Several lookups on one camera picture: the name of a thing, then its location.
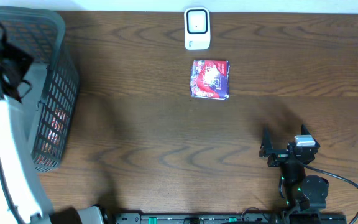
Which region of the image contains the purple red snack pack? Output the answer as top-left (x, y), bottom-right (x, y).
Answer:
top-left (190, 60), bottom-right (230, 100)

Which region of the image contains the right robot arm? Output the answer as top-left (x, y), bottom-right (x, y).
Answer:
top-left (259, 125), bottom-right (329, 213)

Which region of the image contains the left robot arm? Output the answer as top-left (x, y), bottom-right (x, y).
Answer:
top-left (0, 15), bottom-right (109, 223)

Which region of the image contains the white barcode scanner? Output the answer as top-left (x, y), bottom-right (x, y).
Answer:
top-left (184, 7), bottom-right (211, 50)

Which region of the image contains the grey plastic mesh basket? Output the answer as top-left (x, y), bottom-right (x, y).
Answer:
top-left (0, 6), bottom-right (80, 172)

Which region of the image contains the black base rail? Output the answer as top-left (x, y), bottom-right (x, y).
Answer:
top-left (114, 208), bottom-right (347, 224)

